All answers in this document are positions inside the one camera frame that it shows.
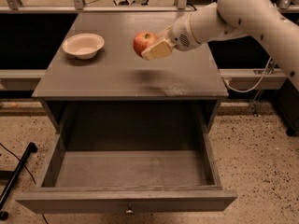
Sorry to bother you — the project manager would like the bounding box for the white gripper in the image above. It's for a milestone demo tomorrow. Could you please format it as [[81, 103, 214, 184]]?
[[141, 14, 200, 61]]

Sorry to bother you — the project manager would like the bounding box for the red apple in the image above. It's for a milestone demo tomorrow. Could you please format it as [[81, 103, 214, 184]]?
[[133, 31, 157, 57]]

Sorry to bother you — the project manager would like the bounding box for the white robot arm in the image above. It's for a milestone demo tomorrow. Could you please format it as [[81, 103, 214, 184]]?
[[141, 0, 299, 89]]

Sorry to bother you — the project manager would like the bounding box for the open grey top drawer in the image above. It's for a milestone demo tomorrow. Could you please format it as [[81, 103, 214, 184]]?
[[16, 102, 237, 214]]

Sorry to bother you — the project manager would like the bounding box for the metal drawer knob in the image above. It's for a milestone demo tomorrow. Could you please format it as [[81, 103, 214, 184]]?
[[125, 205, 135, 216]]

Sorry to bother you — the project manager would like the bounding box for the grey cabinet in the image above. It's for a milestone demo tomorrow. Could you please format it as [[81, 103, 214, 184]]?
[[33, 12, 228, 124]]

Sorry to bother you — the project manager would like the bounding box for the white paper bowl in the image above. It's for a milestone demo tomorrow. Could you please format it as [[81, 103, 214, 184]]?
[[63, 34, 105, 60]]

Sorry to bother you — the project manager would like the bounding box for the black stand leg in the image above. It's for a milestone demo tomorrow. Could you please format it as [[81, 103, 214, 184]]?
[[0, 142, 37, 221]]

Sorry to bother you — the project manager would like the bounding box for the grey metal rail frame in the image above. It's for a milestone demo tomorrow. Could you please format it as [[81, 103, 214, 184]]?
[[0, 0, 299, 91]]

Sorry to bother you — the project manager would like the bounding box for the white cable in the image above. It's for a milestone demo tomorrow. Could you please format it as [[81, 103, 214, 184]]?
[[223, 57, 277, 94]]

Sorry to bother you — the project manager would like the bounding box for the black floor cable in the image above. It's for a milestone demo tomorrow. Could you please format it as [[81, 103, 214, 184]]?
[[0, 142, 50, 224]]

